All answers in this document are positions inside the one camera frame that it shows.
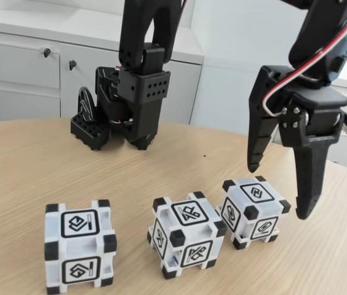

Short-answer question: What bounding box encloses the white cube stacked-squares symbol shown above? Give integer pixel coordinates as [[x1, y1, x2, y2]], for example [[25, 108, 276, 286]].
[[44, 199, 118, 293]]

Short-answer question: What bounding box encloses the white cube paperclip symbol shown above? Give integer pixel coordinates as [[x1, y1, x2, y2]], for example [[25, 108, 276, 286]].
[[147, 192, 227, 280]]

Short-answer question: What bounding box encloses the white cube lightning symbol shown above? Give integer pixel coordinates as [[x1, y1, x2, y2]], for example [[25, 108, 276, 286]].
[[216, 175, 293, 251]]

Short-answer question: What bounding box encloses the red white black servo cable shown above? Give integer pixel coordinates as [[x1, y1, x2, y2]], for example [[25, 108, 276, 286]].
[[262, 9, 347, 119]]

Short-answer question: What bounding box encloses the grey pillar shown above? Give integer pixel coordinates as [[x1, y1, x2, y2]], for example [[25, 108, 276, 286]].
[[270, 124, 282, 147]]

